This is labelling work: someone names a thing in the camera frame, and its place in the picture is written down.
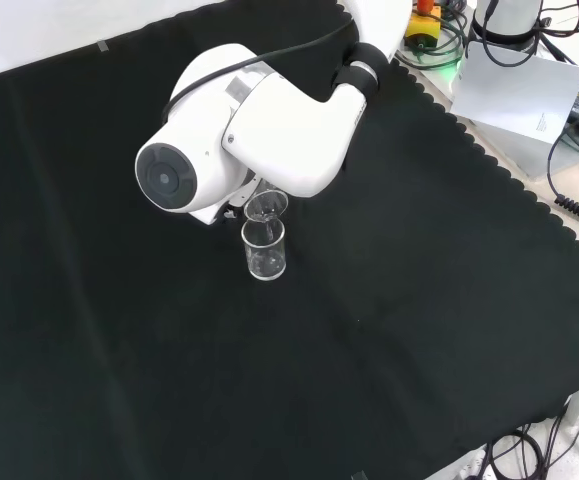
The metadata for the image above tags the clear glass graduated beaker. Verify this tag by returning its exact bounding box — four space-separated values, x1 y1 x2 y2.
240 217 288 282

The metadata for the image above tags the black tripod leg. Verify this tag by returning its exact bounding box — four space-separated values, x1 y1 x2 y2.
534 22 574 65

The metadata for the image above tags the clear glass beaker with spout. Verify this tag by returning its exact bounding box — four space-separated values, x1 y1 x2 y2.
242 188 290 224

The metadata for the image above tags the yellow stop button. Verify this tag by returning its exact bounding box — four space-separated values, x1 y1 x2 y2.
402 0 443 51

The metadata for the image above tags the black thin cable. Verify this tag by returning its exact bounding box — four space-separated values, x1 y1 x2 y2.
542 407 579 480

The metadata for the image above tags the black scalloped bench cloth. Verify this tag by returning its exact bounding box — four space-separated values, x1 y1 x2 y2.
0 0 579 480

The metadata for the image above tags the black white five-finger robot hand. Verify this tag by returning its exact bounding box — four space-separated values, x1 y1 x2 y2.
218 175 270 222

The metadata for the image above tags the pale board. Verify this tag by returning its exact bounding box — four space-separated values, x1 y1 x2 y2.
449 40 579 146

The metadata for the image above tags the white black-banded cylinder base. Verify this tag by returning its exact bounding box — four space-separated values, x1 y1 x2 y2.
468 0 541 51

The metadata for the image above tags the black looped cable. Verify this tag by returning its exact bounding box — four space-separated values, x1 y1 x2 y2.
483 428 546 480

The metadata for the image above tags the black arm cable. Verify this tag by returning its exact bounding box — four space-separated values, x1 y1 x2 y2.
160 18 356 127

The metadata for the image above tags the black cable with ribbed connector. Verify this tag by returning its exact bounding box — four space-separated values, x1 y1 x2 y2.
547 110 579 227

